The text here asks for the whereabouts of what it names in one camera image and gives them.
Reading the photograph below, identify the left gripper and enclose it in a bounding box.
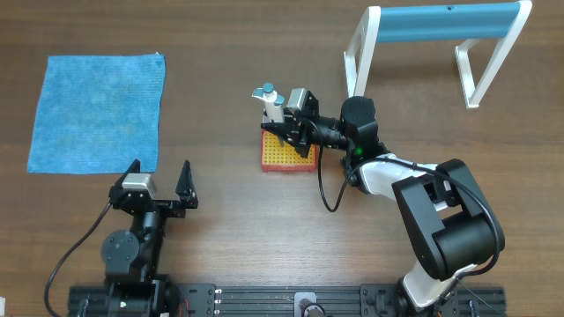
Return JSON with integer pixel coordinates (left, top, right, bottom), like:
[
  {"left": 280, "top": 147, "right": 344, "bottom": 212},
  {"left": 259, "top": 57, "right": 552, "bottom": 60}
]
[{"left": 108, "top": 158, "right": 200, "bottom": 219}]

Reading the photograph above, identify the red and yellow tip box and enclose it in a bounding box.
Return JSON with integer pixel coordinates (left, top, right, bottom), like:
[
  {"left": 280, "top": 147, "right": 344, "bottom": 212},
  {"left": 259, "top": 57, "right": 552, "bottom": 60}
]
[{"left": 260, "top": 112, "right": 319, "bottom": 173}]

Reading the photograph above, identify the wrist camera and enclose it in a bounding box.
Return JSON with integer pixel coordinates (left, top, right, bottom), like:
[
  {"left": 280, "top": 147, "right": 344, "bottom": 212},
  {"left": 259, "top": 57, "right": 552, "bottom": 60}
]
[
  {"left": 286, "top": 87, "right": 308, "bottom": 112},
  {"left": 120, "top": 172, "right": 158, "bottom": 200}
]

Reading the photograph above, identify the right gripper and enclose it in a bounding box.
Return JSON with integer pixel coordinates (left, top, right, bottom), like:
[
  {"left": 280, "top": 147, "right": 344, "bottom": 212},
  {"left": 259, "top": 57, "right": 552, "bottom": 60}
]
[{"left": 260, "top": 90, "right": 321, "bottom": 159}]

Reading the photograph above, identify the white pipette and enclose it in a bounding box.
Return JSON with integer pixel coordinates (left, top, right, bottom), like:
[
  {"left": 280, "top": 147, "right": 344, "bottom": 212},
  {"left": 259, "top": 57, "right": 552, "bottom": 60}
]
[{"left": 251, "top": 82, "right": 286, "bottom": 125}]

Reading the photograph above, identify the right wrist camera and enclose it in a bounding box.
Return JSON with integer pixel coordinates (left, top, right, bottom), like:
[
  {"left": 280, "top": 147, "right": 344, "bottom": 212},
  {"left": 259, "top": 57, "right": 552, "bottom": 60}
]
[{"left": 286, "top": 87, "right": 308, "bottom": 112}]

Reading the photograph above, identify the blue cloth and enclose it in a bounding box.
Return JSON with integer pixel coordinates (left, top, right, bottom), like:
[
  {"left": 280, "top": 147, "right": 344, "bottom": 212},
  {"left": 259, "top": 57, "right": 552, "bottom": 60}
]
[{"left": 26, "top": 53, "right": 167, "bottom": 175}]

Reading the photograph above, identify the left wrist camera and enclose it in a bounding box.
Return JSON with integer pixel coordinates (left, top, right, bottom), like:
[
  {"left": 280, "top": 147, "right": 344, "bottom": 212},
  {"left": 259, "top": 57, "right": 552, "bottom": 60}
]
[{"left": 120, "top": 172, "right": 158, "bottom": 200}]

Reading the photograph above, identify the mounting rail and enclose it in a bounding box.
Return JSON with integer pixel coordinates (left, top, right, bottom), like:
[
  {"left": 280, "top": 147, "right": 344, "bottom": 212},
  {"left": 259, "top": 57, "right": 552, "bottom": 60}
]
[{"left": 68, "top": 284, "right": 508, "bottom": 317}]

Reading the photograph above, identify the white and blue stand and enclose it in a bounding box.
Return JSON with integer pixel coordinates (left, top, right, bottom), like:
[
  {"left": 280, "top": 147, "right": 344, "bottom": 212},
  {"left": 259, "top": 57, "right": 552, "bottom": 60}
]
[{"left": 343, "top": 0, "right": 533, "bottom": 115}]

